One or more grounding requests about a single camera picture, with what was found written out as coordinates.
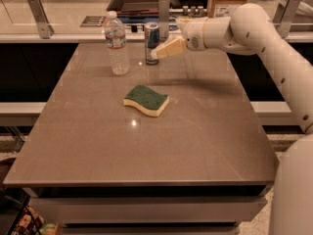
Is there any green and yellow sponge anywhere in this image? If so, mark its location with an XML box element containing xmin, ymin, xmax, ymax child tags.
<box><xmin>123</xmin><ymin>85</ymin><xmax>169</xmax><ymax>118</ymax></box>

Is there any right metal bracket post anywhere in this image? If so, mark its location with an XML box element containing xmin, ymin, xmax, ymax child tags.
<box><xmin>273</xmin><ymin>0</ymin><xmax>302</xmax><ymax>38</ymax></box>

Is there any middle metal bracket post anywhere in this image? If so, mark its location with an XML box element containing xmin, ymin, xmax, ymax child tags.
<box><xmin>158</xmin><ymin>0</ymin><xmax>170</xmax><ymax>41</ymax></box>

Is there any clear plastic water bottle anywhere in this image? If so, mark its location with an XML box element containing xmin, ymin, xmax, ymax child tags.
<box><xmin>104</xmin><ymin>11</ymin><xmax>130</xmax><ymax>75</ymax></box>

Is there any left metal bracket post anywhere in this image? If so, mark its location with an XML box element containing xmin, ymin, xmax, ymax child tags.
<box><xmin>26</xmin><ymin>0</ymin><xmax>54</xmax><ymax>39</ymax></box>

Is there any metal bracket post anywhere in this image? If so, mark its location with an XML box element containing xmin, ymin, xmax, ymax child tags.
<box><xmin>273</xmin><ymin>0</ymin><xmax>302</xmax><ymax>38</ymax></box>
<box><xmin>26</xmin><ymin>0</ymin><xmax>54</xmax><ymax>39</ymax></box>
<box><xmin>158</xmin><ymin>0</ymin><xmax>170</xmax><ymax>41</ymax></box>

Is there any red bull can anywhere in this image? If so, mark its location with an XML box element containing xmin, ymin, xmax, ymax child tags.
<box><xmin>145</xmin><ymin>22</ymin><xmax>159</xmax><ymax>65</ymax></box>

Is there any snack bags basket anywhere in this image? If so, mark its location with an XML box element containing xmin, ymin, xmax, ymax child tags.
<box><xmin>9</xmin><ymin>207</ymin><xmax>61</xmax><ymax>235</ymax></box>

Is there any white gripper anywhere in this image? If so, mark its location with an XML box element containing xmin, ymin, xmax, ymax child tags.
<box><xmin>151</xmin><ymin>18</ymin><xmax>205</xmax><ymax>59</ymax></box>

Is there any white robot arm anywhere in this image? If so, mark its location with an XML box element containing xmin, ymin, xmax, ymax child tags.
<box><xmin>152</xmin><ymin>3</ymin><xmax>313</xmax><ymax>235</ymax></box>

